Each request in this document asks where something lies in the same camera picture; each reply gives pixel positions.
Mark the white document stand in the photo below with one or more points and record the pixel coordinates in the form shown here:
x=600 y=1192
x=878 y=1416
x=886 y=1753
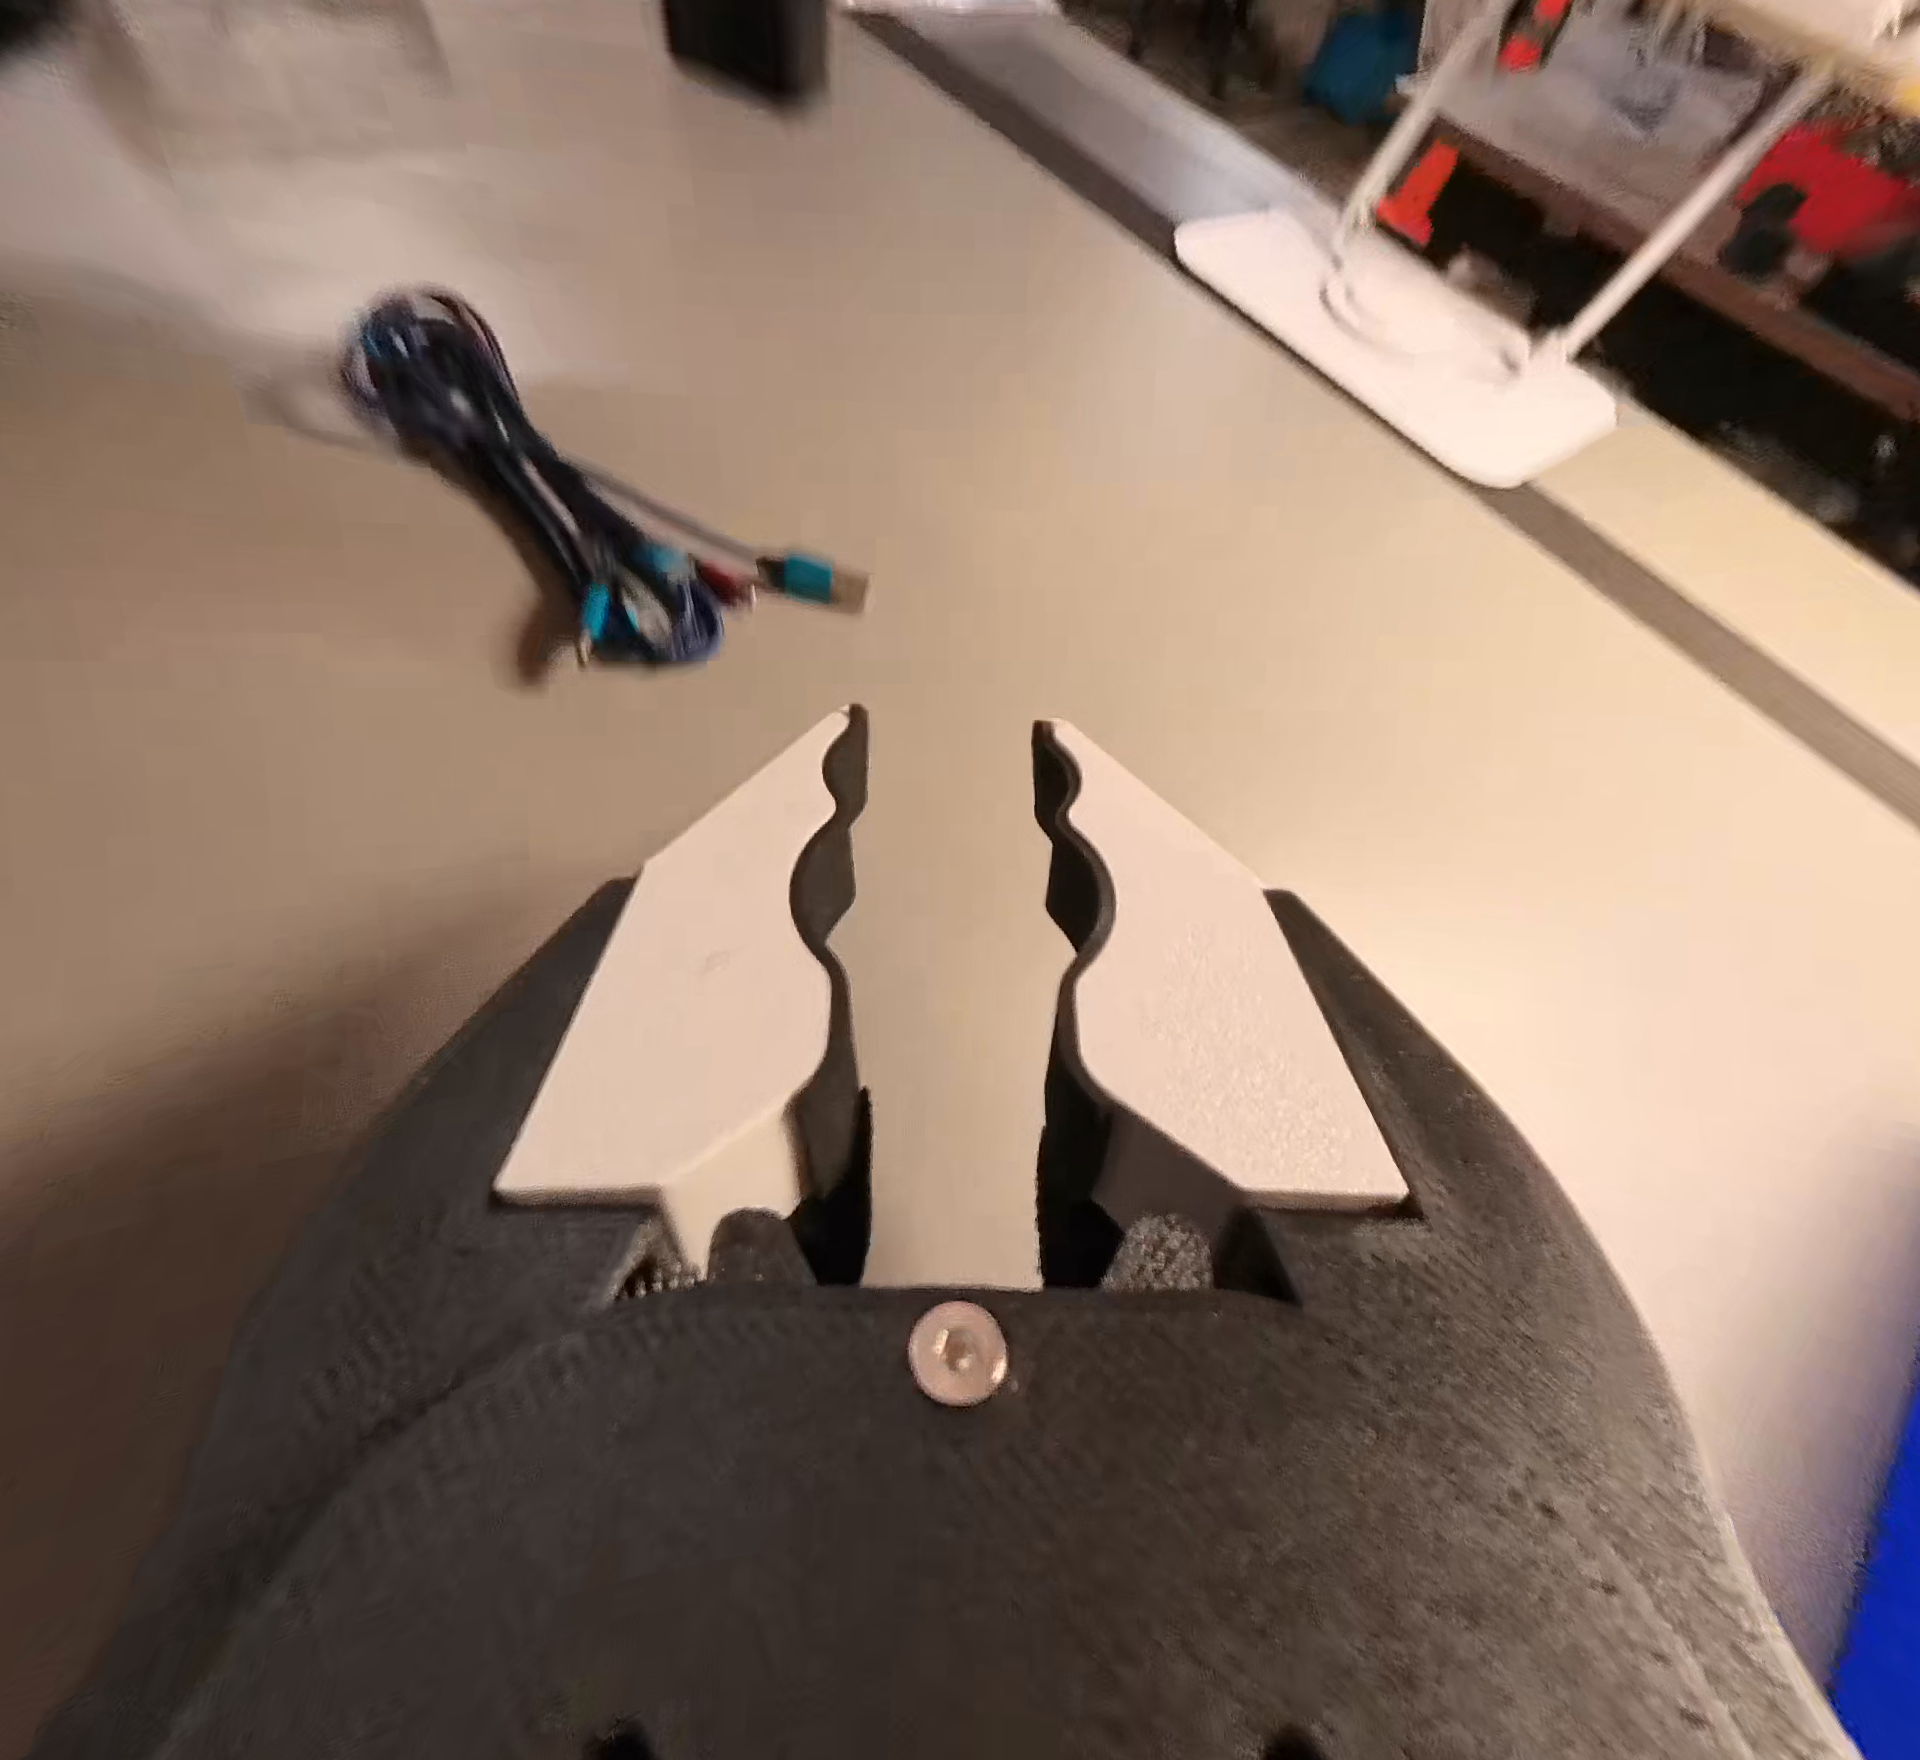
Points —
x=1426 y=346

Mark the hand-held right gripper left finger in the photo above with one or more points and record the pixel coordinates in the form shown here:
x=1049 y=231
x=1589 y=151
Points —
x=694 y=1028

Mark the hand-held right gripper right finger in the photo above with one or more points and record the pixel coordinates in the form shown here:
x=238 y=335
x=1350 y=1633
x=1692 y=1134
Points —
x=1232 y=1038

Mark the orange traffic cone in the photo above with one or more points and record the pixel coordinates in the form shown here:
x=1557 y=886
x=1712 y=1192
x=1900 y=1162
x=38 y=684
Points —
x=1414 y=205

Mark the blue bag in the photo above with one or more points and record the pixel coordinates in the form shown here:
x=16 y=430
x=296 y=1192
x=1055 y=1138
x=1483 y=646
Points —
x=1358 y=61

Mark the red bin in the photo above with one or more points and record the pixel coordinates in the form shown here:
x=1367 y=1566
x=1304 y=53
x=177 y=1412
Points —
x=1827 y=192

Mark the work table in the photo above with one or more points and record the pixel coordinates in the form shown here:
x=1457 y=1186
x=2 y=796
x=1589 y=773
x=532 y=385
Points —
x=1770 y=319

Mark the blue plastic bin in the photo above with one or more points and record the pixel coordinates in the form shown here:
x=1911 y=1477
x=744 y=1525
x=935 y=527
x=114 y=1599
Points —
x=1881 y=1612

